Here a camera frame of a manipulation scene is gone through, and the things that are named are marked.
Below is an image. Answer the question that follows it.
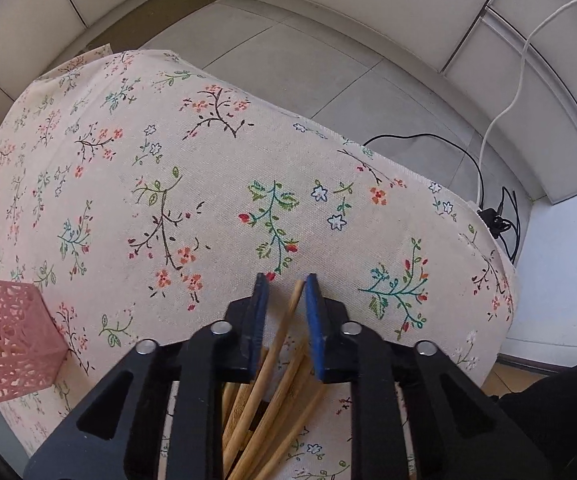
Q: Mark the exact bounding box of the floral tablecloth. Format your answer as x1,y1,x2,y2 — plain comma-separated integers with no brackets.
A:
0,48,516,479

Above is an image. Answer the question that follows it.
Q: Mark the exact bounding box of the black cable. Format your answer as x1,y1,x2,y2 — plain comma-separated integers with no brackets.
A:
362,132,523,264

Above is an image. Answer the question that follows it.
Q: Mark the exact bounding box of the black power adapter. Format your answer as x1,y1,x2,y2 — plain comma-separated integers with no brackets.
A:
478,208,513,238

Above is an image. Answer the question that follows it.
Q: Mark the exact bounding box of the bamboo chopstick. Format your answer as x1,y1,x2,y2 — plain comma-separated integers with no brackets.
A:
222,348,272,457
222,280,303,474
222,382,240,446
228,339,310,479
254,385,326,480

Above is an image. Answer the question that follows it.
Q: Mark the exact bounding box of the white cable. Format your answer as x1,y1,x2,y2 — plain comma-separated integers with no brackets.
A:
475,0,577,208

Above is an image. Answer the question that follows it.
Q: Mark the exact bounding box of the brown floor mat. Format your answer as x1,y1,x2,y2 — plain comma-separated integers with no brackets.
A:
47,0,230,72

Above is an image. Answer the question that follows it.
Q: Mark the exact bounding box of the pink perforated utensil holder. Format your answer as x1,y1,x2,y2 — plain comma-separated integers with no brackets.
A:
0,281,68,403

